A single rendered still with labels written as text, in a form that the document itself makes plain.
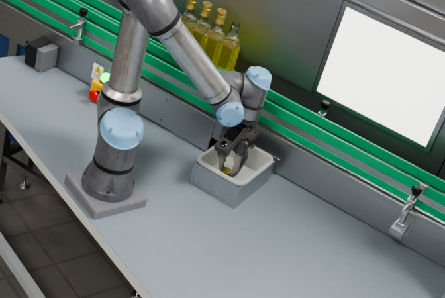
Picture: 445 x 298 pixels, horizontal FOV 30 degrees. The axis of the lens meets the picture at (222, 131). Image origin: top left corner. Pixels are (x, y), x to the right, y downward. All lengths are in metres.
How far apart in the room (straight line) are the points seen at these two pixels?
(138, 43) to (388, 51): 0.81
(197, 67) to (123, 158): 0.33
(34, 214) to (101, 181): 1.20
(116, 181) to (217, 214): 0.33
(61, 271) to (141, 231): 0.98
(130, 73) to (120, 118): 0.13
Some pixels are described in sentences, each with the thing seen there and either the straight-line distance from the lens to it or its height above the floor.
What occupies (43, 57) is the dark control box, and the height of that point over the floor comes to 0.81.
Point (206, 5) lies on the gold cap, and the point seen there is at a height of 1.16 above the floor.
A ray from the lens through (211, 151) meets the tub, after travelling 2.57.
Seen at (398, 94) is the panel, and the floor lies 1.12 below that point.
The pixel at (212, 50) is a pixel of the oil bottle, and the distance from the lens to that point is 2.73.
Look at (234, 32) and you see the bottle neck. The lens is 2.69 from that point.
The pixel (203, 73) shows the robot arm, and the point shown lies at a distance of 2.18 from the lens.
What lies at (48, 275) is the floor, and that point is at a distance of 3.25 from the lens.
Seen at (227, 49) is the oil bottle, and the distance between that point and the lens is 2.70.
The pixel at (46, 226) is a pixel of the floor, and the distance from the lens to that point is 3.45.
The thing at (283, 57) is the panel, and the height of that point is 1.05.
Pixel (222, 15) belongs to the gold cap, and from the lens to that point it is 2.69.
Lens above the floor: 2.22
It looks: 31 degrees down
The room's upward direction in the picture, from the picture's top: 17 degrees clockwise
